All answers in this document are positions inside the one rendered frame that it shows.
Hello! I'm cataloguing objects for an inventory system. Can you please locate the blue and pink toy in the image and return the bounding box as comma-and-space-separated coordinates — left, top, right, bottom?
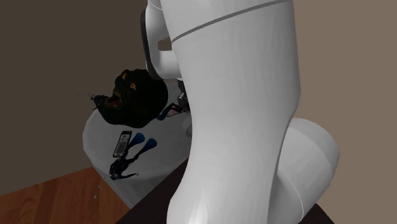
156, 102, 184, 122

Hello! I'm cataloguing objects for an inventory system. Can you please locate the white round table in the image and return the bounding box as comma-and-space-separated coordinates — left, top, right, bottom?
81, 78, 193, 209

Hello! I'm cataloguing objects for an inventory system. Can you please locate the black beast head figure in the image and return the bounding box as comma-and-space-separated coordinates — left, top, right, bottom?
77, 69, 169, 129

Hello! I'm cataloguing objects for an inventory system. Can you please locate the diver figure with blue fins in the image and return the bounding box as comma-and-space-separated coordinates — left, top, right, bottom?
108, 132, 158, 181

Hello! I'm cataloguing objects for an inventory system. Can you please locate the black cordless phone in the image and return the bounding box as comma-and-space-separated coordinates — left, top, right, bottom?
112, 130, 133, 158

